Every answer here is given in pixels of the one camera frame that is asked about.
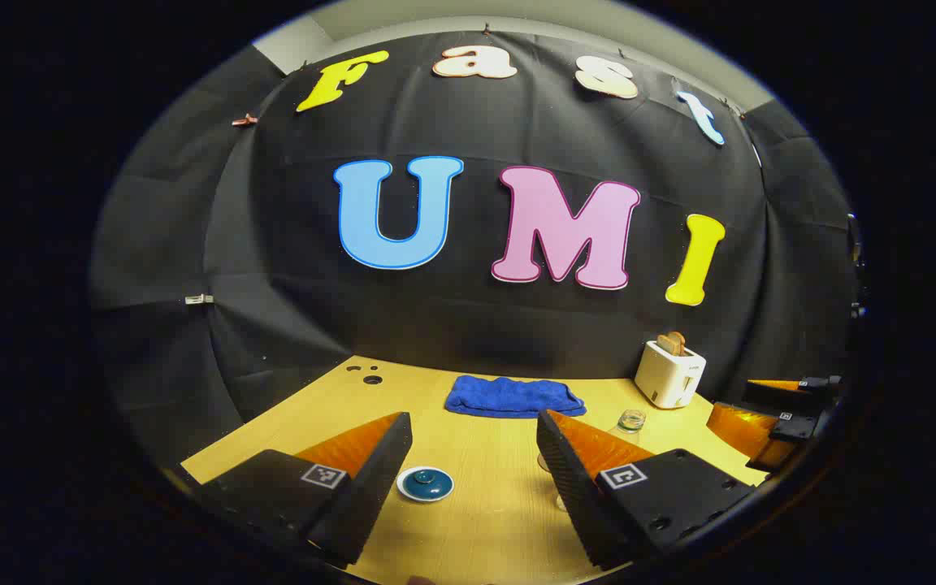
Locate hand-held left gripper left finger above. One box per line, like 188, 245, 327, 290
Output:
190, 411, 414, 568

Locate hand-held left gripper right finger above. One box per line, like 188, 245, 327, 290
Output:
535, 409, 765, 570

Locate white toaster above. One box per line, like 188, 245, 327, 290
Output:
635, 340, 707, 410

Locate blue towel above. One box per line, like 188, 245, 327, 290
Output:
444, 375, 587, 419

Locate black backdrop cloth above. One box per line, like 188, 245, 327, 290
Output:
90, 31, 863, 468

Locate clear plastic water bottle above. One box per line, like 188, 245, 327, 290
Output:
538, 409, 648, 511

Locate teacup with white inside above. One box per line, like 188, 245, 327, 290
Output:
396, 466, 455, 504

